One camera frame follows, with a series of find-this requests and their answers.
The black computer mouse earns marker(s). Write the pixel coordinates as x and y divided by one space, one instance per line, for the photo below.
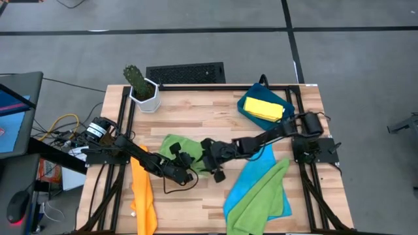
18 207

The black floor vent grate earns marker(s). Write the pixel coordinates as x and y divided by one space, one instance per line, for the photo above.
186 73

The green cactus plant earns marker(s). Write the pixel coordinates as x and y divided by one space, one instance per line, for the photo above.
135 80

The grey computer monitor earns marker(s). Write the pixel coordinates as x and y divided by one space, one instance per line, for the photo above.
13 130

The orange microfiber towel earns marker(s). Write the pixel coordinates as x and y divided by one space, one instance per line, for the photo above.
142 196

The black aluminium table frame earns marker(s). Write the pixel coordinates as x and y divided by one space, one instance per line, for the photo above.
196 87

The grey desk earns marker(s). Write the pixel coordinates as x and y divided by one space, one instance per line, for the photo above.
13 176

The white hexagonal plant pot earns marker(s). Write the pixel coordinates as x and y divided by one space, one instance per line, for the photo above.
150 104

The orange cardboard box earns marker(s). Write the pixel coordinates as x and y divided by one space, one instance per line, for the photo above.
49 171

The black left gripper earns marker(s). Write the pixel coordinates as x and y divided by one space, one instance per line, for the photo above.
186 160

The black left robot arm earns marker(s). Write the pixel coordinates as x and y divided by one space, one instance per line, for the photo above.
143 156

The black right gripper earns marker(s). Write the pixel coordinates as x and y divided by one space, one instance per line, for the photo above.
222 151

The dark teal fabric bin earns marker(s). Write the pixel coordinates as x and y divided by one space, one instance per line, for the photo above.
248 93

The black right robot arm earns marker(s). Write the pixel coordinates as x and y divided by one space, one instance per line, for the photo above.
271 134

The grey metal stand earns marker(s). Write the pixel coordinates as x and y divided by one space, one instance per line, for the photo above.
405 124

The black hook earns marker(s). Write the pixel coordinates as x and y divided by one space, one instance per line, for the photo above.
264 80

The white box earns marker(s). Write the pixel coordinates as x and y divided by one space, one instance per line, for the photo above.
73 179

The light blue microfiber towel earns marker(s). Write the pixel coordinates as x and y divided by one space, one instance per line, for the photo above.
251 176

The green microfiber towel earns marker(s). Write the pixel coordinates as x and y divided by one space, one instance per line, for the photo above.
258 205
189 145

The yellow microfiber towel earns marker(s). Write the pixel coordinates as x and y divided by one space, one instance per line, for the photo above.
263 109

